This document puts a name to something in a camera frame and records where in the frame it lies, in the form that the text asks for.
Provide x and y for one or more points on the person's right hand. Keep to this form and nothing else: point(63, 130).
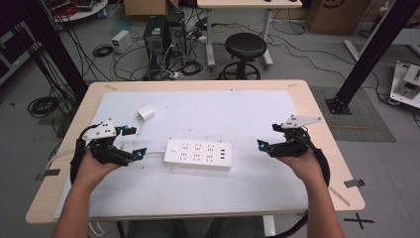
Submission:
point(302, 167)

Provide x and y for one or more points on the white charger plug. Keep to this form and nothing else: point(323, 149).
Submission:
point(146, 113)

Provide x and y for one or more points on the white table mat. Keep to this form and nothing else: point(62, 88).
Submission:
point(214, 112)

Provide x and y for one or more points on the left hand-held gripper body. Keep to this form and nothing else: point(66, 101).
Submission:
point(105, 150)

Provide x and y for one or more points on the person's legs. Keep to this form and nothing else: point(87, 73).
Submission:
point(185, 228)

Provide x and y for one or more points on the white round table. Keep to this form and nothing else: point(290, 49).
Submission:
point(85, 13)

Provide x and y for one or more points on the white power strip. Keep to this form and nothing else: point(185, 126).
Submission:
point(198, 154)

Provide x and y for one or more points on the grey floor mat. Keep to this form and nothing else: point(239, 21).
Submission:
point(366, 122)

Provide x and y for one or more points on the black computer tower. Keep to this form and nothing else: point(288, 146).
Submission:
point(155, 39)
point(176, 33)

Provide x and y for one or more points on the black tape piece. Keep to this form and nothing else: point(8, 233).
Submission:
point(354, 182)
point(52, 172)

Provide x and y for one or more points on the white power supply box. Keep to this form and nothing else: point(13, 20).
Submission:
point(121, 41)

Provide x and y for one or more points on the white desk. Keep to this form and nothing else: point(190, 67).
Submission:
point(247, 3)

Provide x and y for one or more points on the person's left hand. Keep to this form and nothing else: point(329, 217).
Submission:
point(94, 172)

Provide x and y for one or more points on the grey metal rack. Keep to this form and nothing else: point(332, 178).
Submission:
point(15, 56)

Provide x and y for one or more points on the white device on floor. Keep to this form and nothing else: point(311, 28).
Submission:
point(406, 82)

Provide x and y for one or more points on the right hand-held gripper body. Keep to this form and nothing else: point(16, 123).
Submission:
point(290, 145)

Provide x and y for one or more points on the black round stool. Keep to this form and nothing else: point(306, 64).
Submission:
point(245, 46)

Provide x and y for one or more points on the black metal stand post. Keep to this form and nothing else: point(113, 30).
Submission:
point(52, 43)
point(373, 49)

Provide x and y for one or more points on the large cardboard box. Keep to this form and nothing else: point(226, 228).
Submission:
point(336, 15)

